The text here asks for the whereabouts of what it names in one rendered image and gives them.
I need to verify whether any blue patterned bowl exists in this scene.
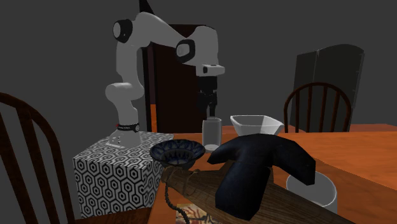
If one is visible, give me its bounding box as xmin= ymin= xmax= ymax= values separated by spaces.
xmin=149 ymin=139 xmax=206 ymax=170

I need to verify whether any white round cup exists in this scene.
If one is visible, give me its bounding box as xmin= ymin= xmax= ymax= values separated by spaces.
xmin=285 ymin=171 xmax=338 ymax=215

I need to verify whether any white square bowl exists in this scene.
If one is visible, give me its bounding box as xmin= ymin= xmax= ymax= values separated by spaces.
xmin=230 ymin=115 xmax=285 ymax=137

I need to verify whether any dark wooden chair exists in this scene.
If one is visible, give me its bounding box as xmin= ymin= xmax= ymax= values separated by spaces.
xmin=283 ymin=81 xmax=352 ymax=134
xmin=0 ymin=92 xmax=153 ymax=224

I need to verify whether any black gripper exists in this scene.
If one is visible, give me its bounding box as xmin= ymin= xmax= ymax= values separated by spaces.
xmin=196 ymin=75 xmax=218 ymax=118

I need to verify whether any clear glass cup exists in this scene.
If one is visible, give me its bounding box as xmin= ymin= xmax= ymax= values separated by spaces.
xmin=202 ymin=117 xmax=223 ymax=152

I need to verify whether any dark blue T-shaped object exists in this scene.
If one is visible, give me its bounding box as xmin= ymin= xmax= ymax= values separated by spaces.
xmin=206 ymin=134 xmax=316 ymax=221

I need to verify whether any dark wooden cabinet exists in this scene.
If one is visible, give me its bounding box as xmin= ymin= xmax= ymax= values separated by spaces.
xmin=139 ymin=0 xmax=215 ymax=134

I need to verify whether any brown wooden bat with cord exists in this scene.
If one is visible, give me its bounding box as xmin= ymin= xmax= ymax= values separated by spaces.
xmin=161 ymin=161 xmax=356 ymax=224

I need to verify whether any patterned paper sheet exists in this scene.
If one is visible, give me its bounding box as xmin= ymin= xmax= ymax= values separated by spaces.
xmin=175 ymin=203 xmax=215 ymax=224

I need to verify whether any black white patterned robot stand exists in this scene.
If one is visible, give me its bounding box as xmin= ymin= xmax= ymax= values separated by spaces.
xmin=72 ymin=130 xmax=175 ymax=219

